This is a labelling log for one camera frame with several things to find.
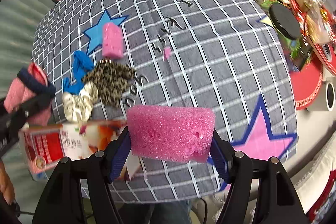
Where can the pink sponge block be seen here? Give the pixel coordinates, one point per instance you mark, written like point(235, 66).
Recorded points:
point(112, 45)
point(178, 134)

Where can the white cylinder speaker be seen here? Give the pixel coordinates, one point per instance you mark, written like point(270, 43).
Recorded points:
point(325, 99)

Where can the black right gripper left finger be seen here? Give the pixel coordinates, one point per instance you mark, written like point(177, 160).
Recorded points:
point(62, 201)

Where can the red round tray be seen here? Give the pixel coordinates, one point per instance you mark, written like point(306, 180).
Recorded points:
point(307, 83)

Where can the leopard print scrunchie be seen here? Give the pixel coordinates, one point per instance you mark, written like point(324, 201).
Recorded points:
point(111, 79)

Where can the blue fabric piece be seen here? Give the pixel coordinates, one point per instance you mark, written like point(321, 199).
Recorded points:
point(82, 64)

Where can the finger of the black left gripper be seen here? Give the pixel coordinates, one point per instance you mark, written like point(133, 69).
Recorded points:
point(12, 122)

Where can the pink sock with navy cuff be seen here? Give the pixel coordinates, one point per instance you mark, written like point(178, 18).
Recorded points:
point(29, 83)

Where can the jar with black lid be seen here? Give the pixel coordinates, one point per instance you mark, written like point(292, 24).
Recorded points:
point(288, 31)

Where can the person's dark trouser leg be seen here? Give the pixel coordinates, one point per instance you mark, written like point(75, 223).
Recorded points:
point(167, 212)

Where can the red patterned carton box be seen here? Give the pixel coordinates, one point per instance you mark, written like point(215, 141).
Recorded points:
point(44, 146)

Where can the grey checked star tablecloth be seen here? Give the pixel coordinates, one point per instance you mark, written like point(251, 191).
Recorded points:
point(205, 53)

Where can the cream satin scrunchie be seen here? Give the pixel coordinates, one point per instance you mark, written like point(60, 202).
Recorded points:
point(78, 108)

